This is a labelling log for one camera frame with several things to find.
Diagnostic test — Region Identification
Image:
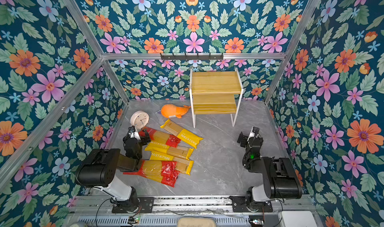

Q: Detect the red spaghetti bag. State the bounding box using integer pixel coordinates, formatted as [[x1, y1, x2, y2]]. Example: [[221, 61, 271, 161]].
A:
[[139, 127, 181, 147], [123, 160, 180, 188]]

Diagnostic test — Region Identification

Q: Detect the red spaghetti bag front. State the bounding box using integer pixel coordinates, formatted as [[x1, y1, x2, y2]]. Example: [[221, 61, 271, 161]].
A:
[[123, 160, 180, 188]]

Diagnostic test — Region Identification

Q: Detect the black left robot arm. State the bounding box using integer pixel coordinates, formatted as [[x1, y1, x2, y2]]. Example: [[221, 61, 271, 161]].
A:
[[76, 126, 154, 215]]

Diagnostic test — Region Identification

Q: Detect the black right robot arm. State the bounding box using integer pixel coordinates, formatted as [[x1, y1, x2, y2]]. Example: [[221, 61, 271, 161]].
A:
[[237, 127, 303, 212]]

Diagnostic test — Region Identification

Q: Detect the white wooden two-tier shelf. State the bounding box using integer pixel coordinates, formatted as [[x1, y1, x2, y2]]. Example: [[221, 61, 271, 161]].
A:
[[189, 69, 244, 127]]

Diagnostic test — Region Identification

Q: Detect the round pink alarm clock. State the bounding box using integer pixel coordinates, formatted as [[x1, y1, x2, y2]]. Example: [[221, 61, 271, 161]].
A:
[[130, 110, 150, 131]]

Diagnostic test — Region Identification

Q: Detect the orange plush whale toy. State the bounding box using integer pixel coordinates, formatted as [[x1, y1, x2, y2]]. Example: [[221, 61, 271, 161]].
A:
[[161, 104, 191, 118]]

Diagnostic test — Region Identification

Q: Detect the yellow Pastatime bag top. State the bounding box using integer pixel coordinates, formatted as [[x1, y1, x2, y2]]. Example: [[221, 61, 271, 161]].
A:
[[161, 119, 203, 148]]

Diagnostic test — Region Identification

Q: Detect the yellow pastatime bag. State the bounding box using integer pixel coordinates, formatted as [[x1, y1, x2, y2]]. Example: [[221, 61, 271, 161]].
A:
[[145, 141, 195, 160], [150, 151, 194, 175], [161, 119, 203, 148]]

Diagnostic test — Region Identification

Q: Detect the yellow Pastatime bag middle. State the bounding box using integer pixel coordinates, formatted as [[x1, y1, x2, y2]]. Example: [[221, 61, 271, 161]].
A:
[[145, 141, 195, 160]]

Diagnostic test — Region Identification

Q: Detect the yellow Pastatime bag lower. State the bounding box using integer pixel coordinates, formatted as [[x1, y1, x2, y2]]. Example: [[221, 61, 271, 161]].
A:
[[150, 151, 194, 175]]

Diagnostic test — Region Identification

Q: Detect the white box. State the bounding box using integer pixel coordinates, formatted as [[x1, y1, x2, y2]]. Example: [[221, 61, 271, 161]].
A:
[[279, 211, 318, 227]]

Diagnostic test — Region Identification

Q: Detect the beige padded object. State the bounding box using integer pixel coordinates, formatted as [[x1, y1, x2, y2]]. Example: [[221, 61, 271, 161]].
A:
[[177, 217, 217, 227]]

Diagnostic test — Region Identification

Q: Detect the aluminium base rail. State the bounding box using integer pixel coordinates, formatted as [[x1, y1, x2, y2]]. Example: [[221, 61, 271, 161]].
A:
[[69, 195, 317, 215]]

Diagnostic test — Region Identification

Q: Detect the black hook rail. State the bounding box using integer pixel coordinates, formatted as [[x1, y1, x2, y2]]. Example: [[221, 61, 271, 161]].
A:
[[160, 53, 224, 61]]

